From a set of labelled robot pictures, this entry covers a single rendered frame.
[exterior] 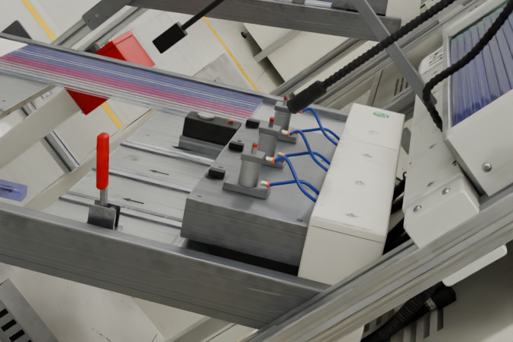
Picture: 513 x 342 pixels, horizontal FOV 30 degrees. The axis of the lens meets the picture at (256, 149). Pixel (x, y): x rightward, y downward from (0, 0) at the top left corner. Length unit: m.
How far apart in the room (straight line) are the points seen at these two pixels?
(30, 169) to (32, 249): 2.01
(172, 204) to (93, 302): 0.62
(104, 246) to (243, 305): 0.16
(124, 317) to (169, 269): 0.79
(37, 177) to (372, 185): 2.06
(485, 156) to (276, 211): 0.24
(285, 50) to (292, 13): 3.37
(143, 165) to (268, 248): 0.30
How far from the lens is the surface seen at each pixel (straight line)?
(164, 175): 1.24
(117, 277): 1.03
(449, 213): 0.90
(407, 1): 2.38
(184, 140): 1.34
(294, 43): 5.74
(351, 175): 1.13
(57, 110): 2.16
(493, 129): 0.91
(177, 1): 2.45
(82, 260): 1.04
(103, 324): 1.73
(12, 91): 1.49
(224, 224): 1.02
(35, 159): 3.12
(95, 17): 2.47
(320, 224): 0.98
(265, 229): 1.01
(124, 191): 1.17
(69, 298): 1.69
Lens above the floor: 1.52
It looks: 18 degrees down
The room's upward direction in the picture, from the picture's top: 56 degrees clockwise
